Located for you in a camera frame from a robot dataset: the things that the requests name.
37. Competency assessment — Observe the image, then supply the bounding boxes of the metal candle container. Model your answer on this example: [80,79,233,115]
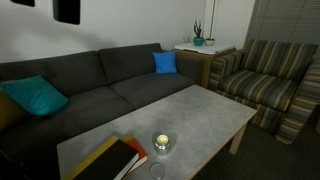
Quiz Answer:
[155,134,171,155]

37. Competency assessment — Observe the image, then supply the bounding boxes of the dark wall picture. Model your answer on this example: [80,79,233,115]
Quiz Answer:
[53,0,81,25]

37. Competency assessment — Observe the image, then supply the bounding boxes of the black book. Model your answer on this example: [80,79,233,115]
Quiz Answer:
[73,139,140,180]

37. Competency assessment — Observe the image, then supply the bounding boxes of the dark wall picture corner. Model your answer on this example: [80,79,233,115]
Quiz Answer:
[11,0,35,7]

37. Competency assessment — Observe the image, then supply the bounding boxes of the teal plant pot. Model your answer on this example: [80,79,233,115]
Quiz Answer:
[193,37,204,46]

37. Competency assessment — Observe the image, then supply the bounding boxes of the wooden side table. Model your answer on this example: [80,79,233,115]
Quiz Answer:
[176,48,235,88]

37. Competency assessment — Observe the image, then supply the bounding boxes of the teal cushion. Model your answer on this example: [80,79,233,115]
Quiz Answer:
[0,75,69,116]

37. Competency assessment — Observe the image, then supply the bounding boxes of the window blinds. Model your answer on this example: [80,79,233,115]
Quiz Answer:
[244,0,320,48]

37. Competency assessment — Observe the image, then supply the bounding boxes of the blue cushion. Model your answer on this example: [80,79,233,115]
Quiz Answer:
[153,51,177,74]

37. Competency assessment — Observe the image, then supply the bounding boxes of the grey coffee table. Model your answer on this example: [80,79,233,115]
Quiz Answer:
[57,85,256,180]

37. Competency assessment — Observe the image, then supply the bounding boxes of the mustard cushion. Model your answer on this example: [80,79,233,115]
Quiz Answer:
[0,90,29,132]

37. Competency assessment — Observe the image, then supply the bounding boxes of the yellow book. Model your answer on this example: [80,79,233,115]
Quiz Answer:
[62,134,134,180]

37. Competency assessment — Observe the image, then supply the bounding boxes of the striped armchair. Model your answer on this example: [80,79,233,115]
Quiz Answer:
[208,39,320,144]

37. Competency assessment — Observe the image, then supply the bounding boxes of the orange book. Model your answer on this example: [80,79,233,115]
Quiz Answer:
[126,138,148,173]

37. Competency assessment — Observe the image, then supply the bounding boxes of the round glass lid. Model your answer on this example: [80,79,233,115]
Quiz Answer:
[149,162,165,180]

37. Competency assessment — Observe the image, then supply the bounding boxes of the small white plant pot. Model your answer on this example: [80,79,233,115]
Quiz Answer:
[205,38,215,46]

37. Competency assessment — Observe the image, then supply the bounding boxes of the dark grey patterned sofa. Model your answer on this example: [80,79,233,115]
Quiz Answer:
[0,43,203,180]

